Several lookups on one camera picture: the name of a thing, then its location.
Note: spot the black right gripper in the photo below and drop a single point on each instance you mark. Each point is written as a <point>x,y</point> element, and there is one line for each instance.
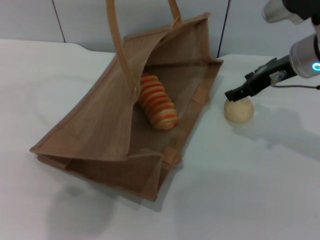
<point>267,75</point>

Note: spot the round pale egg yolk pastry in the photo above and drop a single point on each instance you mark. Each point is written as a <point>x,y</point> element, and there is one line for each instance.
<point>238,111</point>

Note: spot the orange striped bread loaf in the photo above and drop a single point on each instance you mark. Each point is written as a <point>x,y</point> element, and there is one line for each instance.
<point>158,105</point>

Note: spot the brown jute tote bag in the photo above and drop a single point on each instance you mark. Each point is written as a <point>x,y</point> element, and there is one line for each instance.
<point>100,125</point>

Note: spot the dark vertical wall strip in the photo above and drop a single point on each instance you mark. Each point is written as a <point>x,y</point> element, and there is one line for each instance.
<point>222,32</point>
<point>60,25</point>

